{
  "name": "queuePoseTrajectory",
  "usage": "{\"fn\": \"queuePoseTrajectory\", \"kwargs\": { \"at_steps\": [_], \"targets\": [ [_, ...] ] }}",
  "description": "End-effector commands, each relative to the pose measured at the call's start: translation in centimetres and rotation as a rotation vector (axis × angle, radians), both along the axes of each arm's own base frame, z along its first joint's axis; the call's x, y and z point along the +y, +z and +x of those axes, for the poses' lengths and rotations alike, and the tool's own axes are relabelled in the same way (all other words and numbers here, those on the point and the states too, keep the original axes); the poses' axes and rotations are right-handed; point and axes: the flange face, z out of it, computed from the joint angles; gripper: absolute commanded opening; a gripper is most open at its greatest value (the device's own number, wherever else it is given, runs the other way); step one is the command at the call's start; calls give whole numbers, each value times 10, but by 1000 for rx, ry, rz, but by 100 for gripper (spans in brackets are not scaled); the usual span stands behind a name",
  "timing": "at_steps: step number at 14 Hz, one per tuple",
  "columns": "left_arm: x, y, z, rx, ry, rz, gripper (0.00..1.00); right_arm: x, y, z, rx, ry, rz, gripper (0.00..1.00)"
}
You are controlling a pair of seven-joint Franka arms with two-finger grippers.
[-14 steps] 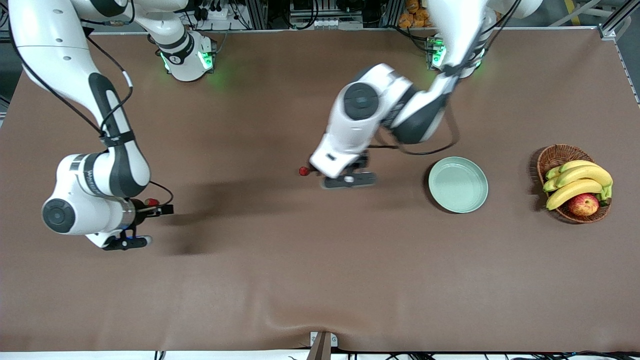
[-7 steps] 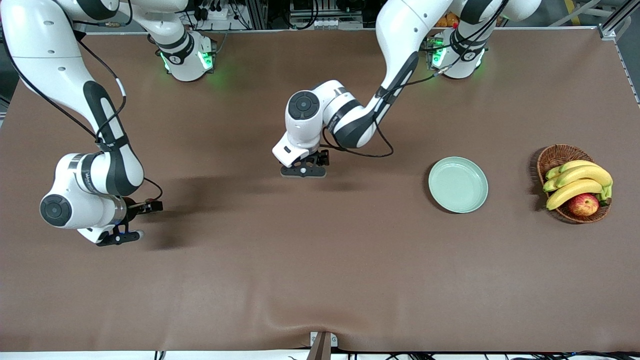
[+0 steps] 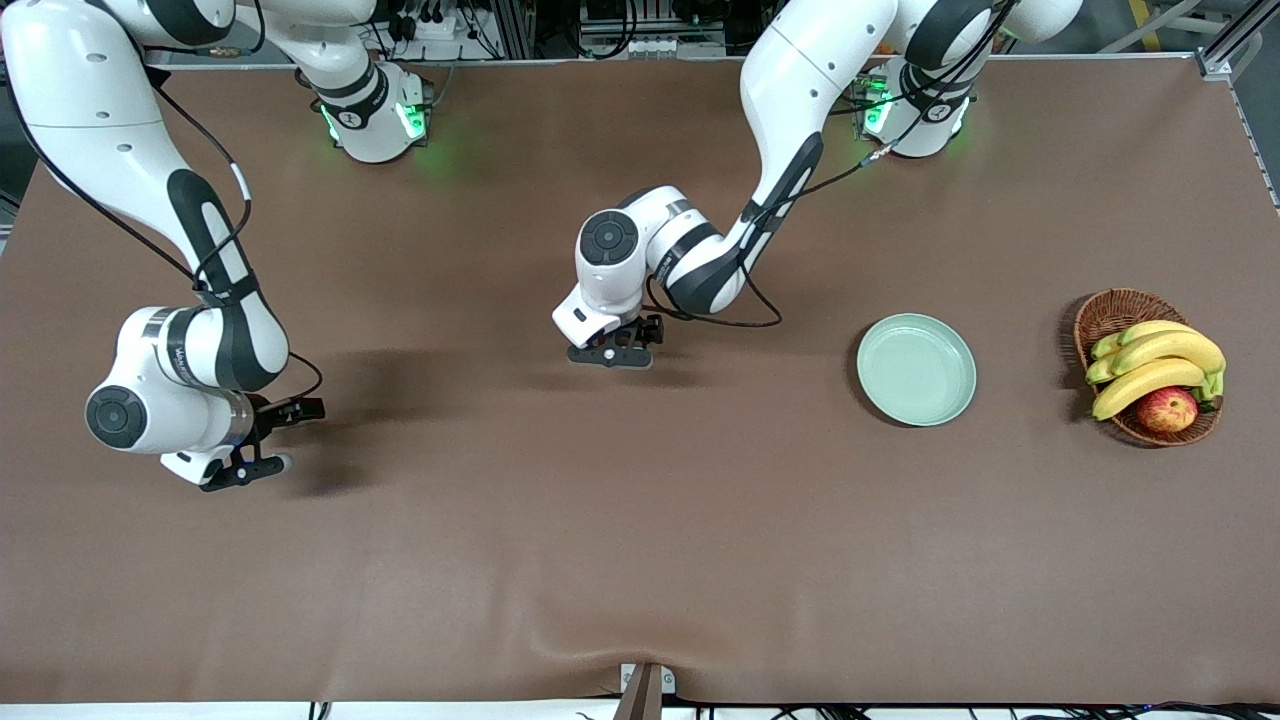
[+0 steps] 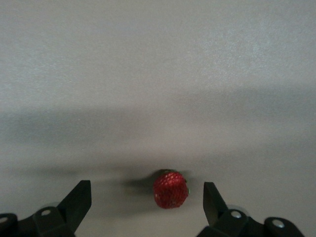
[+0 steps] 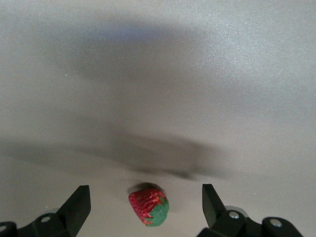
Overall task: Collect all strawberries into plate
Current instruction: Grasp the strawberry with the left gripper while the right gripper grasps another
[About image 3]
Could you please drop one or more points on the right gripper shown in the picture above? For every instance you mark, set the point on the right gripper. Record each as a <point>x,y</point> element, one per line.
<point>272,415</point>

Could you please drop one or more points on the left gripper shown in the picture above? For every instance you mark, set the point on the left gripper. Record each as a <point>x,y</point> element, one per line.
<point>647,329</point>

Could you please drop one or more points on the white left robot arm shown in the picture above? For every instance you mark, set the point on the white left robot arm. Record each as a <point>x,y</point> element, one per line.
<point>800,80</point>

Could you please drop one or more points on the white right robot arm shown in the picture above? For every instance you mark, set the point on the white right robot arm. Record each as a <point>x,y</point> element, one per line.
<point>80,100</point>

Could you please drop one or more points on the pale green round plate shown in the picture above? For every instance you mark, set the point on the pale green round plate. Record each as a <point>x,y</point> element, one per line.
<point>915,375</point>

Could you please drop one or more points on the brown table cloth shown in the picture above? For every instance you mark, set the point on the brown table cloth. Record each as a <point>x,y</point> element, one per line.
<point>640,560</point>

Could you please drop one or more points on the white terminal connector strip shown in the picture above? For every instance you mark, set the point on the white terminal connector strip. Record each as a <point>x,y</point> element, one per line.
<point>660,46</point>

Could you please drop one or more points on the white power strip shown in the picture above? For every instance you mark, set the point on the white power strip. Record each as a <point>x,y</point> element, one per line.
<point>435,28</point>

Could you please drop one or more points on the yellow banana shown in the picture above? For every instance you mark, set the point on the yellow banana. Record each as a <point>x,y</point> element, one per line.
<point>1170,348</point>
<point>1150,328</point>
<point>1140,385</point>
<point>1100,370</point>

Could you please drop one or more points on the brown wicker basket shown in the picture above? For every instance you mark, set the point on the brown wicker basket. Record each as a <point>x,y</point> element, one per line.
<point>1110,310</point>

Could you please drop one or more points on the red apple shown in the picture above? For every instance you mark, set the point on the red apple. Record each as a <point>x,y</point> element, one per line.
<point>1165,410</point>

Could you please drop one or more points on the aluminium frame strut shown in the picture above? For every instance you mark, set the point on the aluminium frame strut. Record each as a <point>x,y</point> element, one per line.
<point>1215,63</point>
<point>515,30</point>

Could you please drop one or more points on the metal table clamp bracket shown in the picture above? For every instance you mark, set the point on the metal table clamp bracket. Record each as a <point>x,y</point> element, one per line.
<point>645,690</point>

